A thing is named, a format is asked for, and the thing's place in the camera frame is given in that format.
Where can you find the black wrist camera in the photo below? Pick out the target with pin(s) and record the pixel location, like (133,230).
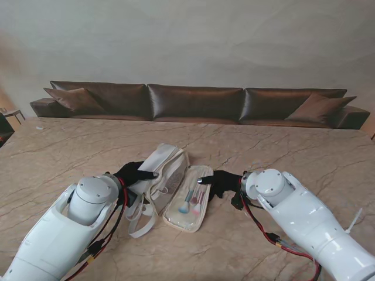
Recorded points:
(237,202)
(132,200)

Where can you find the small side table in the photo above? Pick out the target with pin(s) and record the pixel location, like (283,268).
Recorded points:
(13,112)

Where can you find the brown leather cushion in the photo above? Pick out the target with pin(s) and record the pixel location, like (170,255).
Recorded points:
(319,109)
(76,101)

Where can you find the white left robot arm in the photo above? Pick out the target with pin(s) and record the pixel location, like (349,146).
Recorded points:
(52,234)

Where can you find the makeup brush with pink tip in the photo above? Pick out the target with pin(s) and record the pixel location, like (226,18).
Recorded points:
(195,210)

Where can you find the cream fabric cosmetics bag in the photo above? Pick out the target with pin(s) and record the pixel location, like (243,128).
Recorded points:
(164,158)

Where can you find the brown leather sofa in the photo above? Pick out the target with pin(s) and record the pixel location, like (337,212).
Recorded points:
(194,101)

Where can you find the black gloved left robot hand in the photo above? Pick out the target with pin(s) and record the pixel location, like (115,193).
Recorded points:
(132,174)

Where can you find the makeup brush with blue tip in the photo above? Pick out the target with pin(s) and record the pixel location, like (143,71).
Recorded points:
(183,208)

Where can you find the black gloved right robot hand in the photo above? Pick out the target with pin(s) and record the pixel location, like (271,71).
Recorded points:
(227,181)

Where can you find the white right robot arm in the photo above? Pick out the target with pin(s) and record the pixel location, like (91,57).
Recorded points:
(307,222)

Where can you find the dark chair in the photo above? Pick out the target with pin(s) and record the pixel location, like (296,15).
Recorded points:
(6,128)

